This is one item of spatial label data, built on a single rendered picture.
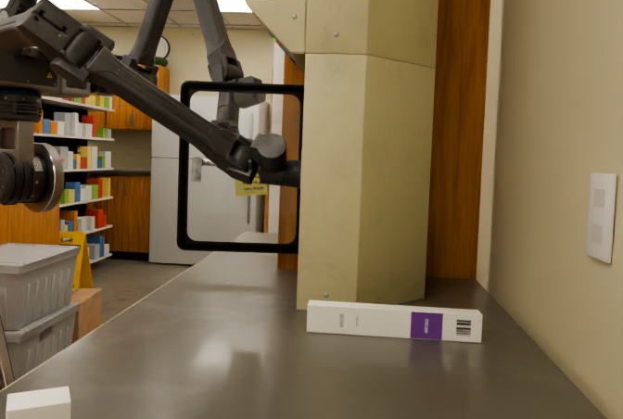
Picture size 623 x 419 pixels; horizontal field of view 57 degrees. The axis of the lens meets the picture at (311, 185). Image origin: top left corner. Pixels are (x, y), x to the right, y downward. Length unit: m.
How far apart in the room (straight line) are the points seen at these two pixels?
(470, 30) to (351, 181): 0.58
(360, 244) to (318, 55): 0.35
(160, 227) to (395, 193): 5.33
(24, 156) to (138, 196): 4.81
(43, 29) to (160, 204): 5.20
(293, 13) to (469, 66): 0.53
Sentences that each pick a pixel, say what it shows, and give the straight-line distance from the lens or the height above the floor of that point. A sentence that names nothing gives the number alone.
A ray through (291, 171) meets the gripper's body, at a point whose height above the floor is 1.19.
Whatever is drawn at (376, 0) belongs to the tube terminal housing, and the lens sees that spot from 1.10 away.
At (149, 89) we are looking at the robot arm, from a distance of 1.19.
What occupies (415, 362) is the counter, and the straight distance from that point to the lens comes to 0.86.
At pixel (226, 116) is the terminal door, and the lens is 1.38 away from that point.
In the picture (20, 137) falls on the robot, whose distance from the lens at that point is 1.76.
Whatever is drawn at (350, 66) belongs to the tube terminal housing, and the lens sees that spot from 1.06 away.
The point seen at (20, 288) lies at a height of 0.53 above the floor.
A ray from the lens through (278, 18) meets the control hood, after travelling 1.09.
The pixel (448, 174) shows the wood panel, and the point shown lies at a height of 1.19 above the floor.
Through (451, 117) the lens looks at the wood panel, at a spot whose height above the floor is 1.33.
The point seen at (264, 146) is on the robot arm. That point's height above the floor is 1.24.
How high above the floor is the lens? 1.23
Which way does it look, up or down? 3 degrees down
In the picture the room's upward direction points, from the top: 2 degrees clockwise
